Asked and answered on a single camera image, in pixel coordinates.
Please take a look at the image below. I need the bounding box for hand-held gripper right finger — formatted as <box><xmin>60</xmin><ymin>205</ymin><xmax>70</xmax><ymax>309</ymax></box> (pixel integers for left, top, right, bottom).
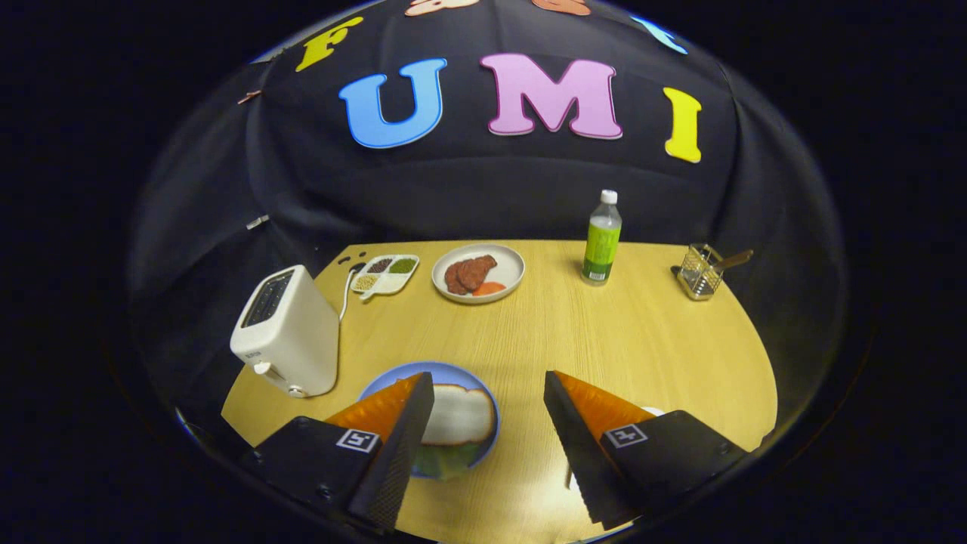
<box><xmin>544</xmin><ymin>370</ymin><xmax>749</xmax><ymax>531</ymax></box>

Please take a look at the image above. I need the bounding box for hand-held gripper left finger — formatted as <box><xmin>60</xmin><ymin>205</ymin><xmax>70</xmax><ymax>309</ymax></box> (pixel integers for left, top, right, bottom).
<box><xmin>242</xmin><ymin>372</ymin><xmax>435</xmax><ymax>531</ymax></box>

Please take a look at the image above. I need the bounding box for green lettuce leaf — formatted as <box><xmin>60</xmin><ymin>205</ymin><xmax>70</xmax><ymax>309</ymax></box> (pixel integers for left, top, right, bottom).
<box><xmin>412</xmin><ymin>442</ymin><xmax>484</xmax><ymax>481</ymax></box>

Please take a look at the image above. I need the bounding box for white bread slice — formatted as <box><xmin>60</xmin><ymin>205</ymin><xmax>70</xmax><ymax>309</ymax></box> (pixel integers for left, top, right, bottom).
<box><xmin>421</xmin><ymin>384</ymin><xmax>496</xmax><ymax>446</ymax></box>

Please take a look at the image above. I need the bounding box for blue plate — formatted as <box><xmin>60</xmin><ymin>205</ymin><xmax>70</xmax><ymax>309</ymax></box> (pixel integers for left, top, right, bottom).
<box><xmin>357</xmin><ymin>361</ymin><xmax>500</xmax><ymax>479</ymax></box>

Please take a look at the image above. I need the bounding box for small white plate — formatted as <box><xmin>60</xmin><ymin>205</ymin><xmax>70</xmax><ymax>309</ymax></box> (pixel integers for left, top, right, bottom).
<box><xmin>567</xmin><ymin>406</ymin><xmax>666</xmax><ymax>492</ymax></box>

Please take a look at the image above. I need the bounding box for white toaster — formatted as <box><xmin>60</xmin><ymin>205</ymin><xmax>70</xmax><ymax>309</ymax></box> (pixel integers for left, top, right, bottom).
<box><xmin>230</xmin><ymin>264</ymin><xmax>340</xmax><ymax>398</ymax></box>

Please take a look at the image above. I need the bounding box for white divided dish with beans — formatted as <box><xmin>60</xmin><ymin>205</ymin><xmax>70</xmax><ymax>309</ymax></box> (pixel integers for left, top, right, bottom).
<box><xmin>350</xmin><ymin>255</ymin><xmax>420</xmax><ymax>301</ymax></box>

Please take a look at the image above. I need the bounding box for white round plate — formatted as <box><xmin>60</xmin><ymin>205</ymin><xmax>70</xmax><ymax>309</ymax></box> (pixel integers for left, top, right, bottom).
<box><xmin>431</xmin><ymin>243</ymin><xmax>526</xmax><ymax>304</ymax></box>

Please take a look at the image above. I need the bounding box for green label plastic bottle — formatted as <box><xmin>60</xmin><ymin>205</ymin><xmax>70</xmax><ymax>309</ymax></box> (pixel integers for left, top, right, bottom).
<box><xmin>581</xmin><ymin>190</ymin><xmax>623</xmax><ymax>286</ymax></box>

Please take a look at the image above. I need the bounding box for white toaster cable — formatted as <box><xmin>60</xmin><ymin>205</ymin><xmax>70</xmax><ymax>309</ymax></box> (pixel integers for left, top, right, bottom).
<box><xmin>338</xmin><ymin>264</ymin><xmax>363</xmax><ymax>322</ymax></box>

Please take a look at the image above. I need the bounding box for metal wire utensil holder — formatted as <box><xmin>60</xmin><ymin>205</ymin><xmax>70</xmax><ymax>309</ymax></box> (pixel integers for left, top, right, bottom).
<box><xmin>675</xmin><ymin>243</ymin><xmax>724</xmax><ymax>301</ymax></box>

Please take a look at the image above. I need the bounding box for wooden handle utensil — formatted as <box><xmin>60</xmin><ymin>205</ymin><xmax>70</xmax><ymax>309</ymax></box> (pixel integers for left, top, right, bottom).
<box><xmin>710</xmin><ymin>249</ymin><xmax>755</xmax><ymax>273</ymax></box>

